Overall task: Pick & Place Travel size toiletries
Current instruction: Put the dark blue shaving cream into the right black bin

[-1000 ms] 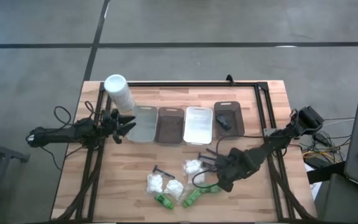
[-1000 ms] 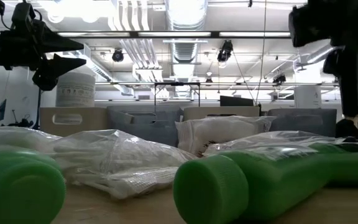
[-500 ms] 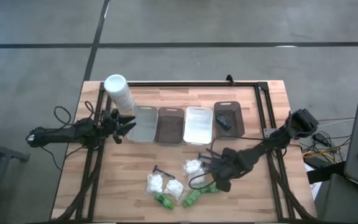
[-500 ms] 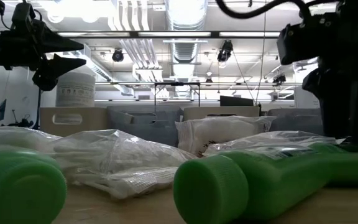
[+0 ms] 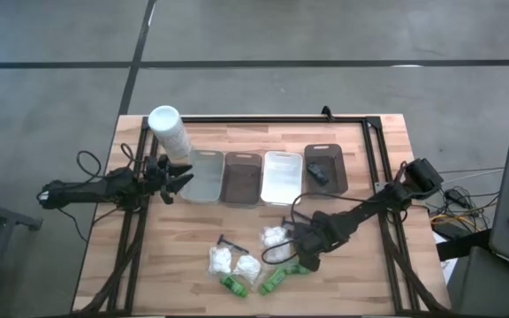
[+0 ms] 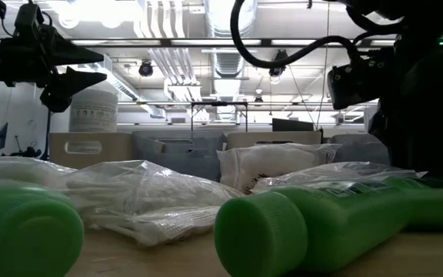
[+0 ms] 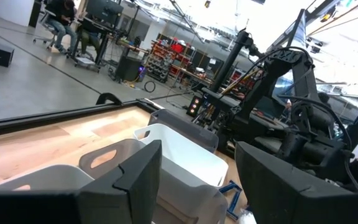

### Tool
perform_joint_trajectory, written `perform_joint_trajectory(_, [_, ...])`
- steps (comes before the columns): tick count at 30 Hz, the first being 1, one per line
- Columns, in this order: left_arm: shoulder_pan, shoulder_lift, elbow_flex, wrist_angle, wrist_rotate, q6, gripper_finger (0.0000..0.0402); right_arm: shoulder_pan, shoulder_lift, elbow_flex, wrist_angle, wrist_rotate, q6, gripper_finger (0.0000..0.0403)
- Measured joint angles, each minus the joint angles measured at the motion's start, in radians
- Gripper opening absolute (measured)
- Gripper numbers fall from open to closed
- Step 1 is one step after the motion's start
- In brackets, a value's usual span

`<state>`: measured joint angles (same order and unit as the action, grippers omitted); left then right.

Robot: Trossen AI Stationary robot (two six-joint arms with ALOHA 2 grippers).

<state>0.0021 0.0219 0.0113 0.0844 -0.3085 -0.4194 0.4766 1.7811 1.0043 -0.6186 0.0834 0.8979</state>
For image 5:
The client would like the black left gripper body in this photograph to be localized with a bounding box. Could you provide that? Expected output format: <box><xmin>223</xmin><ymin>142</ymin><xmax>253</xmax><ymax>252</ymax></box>
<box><xmin>142</xmin><ymin>153</ymin><xmax>177</xmax><ymax>205</ymax></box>

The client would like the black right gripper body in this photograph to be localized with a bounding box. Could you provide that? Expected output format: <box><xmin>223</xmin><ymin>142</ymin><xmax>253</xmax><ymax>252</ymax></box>
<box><xmin>290</xmin><ymin>216</ymin><xmax>331</xmax><ymax>262</ymax></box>

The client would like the green travel bottle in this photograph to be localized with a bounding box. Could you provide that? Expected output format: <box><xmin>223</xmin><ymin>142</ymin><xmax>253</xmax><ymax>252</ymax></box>
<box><xmin>284</xmin><ymin>263</ymin><xmax>312</xmax><ymax>276</ymax></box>
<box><xmin>218</xmin><ymin>275</ymin><xmax>249</xmax><ymax>299</ymax></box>
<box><xmin>259</xmin><ymin>268</ymin><xmax>287</xmax><ymax>296</ymax></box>

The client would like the clear cotton swab bag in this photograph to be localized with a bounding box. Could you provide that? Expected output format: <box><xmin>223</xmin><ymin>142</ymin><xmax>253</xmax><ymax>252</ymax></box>
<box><xmin>232</xmin><ymin>254</ymin><xmax>263</xmax><ymax>284</ymax></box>
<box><xmin>265</xmin><ymin>241</ymin><xmax>293</xmax><ymax>265</ymax></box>
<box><xmin>208</xmin><ymin>246</ymin><xmax>233</xmax><ymax>276</ymax></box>
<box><xmin>261</xmin><ymin>225</ymin><xmax>288</xmax><ymax>248</ymax></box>

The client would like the black razor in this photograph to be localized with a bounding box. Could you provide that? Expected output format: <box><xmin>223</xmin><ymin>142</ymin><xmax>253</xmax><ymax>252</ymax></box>
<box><xmin>217</xmin><ymin>233</ymin><xmax>250</xmax><ymax>255</ymax></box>

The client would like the white plastic bin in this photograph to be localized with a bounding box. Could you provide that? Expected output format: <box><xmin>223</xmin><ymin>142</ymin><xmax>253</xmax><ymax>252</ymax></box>
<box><xmin>179</xmin><ymin>148</ymin><xmax>225</xmax><ymax>205</ymax></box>
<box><xmin>260</xmin><ymin>150</ymin><xmax>304</xmax><ymax>208</ymax></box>

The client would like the white wipes canister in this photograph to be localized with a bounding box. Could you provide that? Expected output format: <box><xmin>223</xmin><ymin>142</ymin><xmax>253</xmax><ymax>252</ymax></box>
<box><xmin>147</xmin><ymin>104</ymin><xmax>193</xmax><ymax>161</ymax></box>

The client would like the grey plastic bin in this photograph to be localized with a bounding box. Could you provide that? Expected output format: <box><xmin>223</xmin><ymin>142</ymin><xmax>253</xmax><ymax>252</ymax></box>
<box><xmin>303</xmin><ymin>143</ymin><xmax>349</xmax><ymax>198</ymax></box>
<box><xmin>219</xmin><ymin>151</ymin><xmax>263</xmax><ymax>208</ymax></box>

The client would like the dark blue toiletry bottle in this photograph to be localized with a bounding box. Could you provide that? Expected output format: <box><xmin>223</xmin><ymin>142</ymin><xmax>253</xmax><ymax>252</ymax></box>
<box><xmin>306</xmin><ymin>162</ymin><xmax>330</xmax><ymax>186</ymax></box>

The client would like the black power adapter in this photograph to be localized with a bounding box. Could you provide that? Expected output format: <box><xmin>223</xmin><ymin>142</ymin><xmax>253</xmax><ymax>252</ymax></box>
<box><xmin>444</xmin><ymin>188</ymin><xmax>471</xmax><ymax>209</ymax></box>

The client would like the grey cabinet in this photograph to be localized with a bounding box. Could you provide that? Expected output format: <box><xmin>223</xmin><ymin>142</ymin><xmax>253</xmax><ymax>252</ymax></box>
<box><xmin>446</xmin><ymin>245</ymin><xmax>509</xmax><ymax>318</ymax></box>

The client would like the black cable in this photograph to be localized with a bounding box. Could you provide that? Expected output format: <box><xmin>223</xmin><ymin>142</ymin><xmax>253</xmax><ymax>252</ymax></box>
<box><xmin>76</xmin><ymin>149</ymin><xmax>104</xmax><ymax>180</ymax></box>
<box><xmin>119</xmin><ymin>142</ymin><xmax>138</xmax><ymax>171</ymax></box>
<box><xmin>261</xmin><ymin>238</ymin><xmax>298</xmax><ymax>267</ymax></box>
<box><xmin>289</xmin><ymin>192</ymin><xmax>397</xmax><ymax>222</ymax></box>

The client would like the black aluminium rig frame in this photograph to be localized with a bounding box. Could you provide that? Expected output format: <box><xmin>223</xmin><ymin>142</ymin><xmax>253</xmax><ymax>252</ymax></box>
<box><xmin>77</xmin><ymin>115</ymin><xmax>451</xmax><ymax>315</ymax></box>

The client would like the yellow cable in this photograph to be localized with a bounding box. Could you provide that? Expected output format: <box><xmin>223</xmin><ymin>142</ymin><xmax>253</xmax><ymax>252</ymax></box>
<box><xmin>429</xmin><ymin>207</ymin><xmax>494</xmax><ymax>227</ymax></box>

